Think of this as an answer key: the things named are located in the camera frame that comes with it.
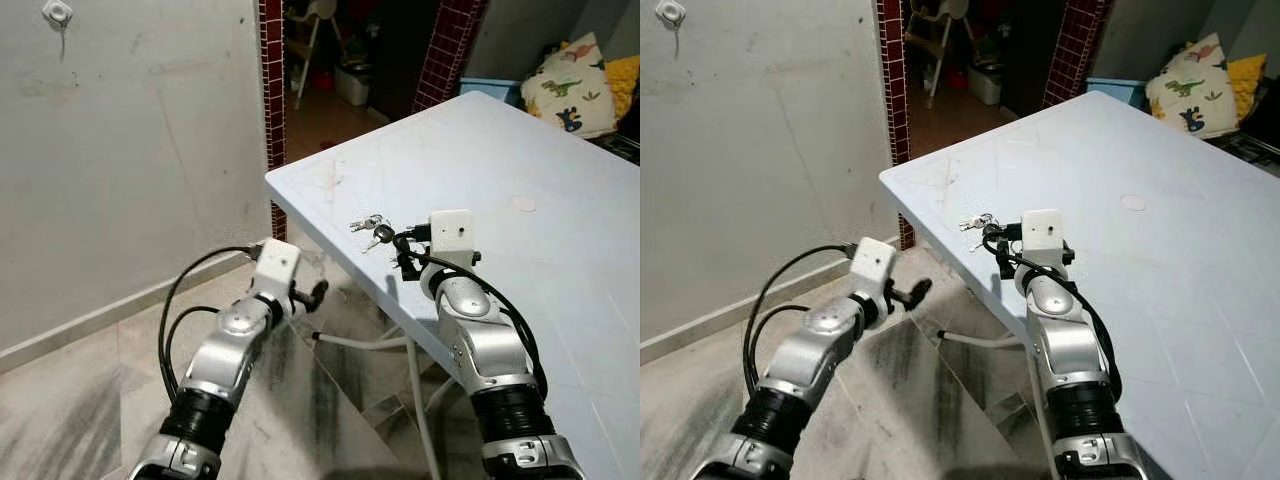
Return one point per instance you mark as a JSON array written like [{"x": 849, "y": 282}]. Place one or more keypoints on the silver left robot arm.
[
  {"x": 815, "y": 345},
  {"x": 225, "y": 345}
]

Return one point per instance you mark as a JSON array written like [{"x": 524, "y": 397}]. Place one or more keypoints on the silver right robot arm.
[
  {"x": 1065, "y": 345},
  {"x": 485, "y": 345}
]

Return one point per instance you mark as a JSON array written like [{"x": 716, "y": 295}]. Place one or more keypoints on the white table cross brace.
[
  {"x": 360, "y": 341},
  {"x": 985, "y": 339}
]

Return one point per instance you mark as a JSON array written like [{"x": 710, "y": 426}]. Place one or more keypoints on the light blue plastic table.
[
  {"x": 540, "y": 250},
  {"x": 1160, "y": 250}
]

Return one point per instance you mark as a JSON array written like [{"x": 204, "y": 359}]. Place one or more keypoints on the white table leg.
[{"x": 420, "y": 400}]

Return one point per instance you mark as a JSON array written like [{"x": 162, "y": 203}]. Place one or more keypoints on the white plastic container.
[
  {"x": 352, "y": 85},
  {"x": 985, "y": 85}
]

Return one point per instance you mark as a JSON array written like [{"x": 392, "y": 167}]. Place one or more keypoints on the narrow red tiled pillar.
[
  {"x": 272, "y": 100},
  {"x": 893, "y": 100}
]

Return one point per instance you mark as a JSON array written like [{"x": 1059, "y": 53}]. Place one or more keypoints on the light blue plastic tub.
[
  {"x": 1115, "y": 90},
  {"x": 495, "y": 88}
]

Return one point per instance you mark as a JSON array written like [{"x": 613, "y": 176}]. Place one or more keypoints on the wide red tiled pillar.
[
  {"x": 1075, "y": 45},
  {"x": 447, "y": 50}
]

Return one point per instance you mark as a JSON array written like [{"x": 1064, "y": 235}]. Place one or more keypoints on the white chair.
[
  {"x": 935, "y": 40},
  {"x": 312, "y": 40}
]

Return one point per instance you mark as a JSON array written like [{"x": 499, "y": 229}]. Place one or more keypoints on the dinosaur print pillow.
[
  {"x": 1195, "y": 85},
  {"x": 570, "y": 85}
]

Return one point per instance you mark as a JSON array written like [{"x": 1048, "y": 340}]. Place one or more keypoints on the dark flat object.
[
  {"x": 1250, "y": 148},
  {"x": 620, "y": 148}
]

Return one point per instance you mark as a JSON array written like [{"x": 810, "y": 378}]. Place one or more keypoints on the yellow pillow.
[
  {"x": 1248, "y": 85},
  {"x": 624, "y": 85}
]

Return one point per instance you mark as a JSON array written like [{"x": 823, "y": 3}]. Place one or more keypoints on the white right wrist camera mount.
[
  {"x": 1042, "y": 232},
  {"x": 451, "y": 233}
]

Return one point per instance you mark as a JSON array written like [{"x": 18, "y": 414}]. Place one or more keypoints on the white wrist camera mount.
[
  {"x": 277, "y": 262},
  {"x": 875, "y": 265},
  {"x": 1042, "y": 232},
  {"x": 451, "y": 233}
]

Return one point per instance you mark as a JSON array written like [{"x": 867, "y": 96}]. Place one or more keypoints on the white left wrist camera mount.
[
  {"x": 277, "y": 262},
  {"x": 875, "y": 265}
]

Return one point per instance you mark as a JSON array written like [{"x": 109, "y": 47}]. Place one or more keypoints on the white wall hook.
[
  {"x": 670, "y": 12},
  {"x": 57, "y": 12}
]

